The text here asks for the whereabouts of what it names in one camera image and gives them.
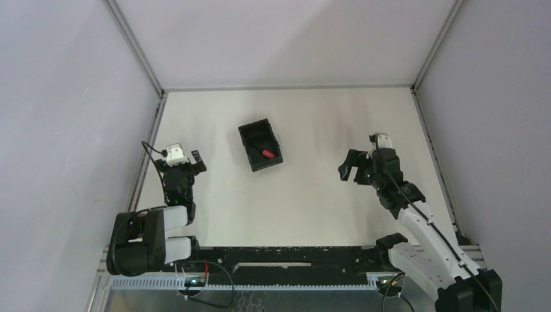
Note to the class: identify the left base wiring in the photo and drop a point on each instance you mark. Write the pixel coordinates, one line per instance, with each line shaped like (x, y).
(204, 282)

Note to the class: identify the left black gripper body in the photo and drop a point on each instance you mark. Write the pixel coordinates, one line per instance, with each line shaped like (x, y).
(183, 168)

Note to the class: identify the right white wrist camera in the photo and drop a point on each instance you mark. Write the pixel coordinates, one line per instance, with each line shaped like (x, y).
(381, 140)

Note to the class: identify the base wiring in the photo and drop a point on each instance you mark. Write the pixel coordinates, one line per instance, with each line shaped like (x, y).
(204, 282)
(394, 286)

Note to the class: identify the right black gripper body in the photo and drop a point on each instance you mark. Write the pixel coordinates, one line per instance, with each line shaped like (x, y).
(376, 180)

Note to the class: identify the red handled screwdriver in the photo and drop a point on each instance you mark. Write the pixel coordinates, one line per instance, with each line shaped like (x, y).
(266, 153)

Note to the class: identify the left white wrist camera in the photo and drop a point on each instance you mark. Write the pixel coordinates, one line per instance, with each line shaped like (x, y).
(175, 155)

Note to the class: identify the black plastic bin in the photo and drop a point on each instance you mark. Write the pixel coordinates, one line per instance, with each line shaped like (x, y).
(260, 134)

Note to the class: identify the right base wiring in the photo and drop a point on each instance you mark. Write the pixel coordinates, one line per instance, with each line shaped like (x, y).
(394, 286)

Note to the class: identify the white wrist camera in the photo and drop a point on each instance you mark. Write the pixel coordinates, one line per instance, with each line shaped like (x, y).
(175, 155)
(381, 140)

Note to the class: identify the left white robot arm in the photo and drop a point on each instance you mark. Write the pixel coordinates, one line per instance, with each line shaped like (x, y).
(140, 242)

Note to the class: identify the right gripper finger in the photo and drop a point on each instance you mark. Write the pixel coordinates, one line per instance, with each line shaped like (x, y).
(361, 174)
(353, 159)

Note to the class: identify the black mounting rail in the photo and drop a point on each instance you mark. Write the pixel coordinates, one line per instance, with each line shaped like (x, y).
(326, 266)

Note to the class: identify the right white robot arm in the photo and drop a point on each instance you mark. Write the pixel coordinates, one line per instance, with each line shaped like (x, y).
(451, 278)

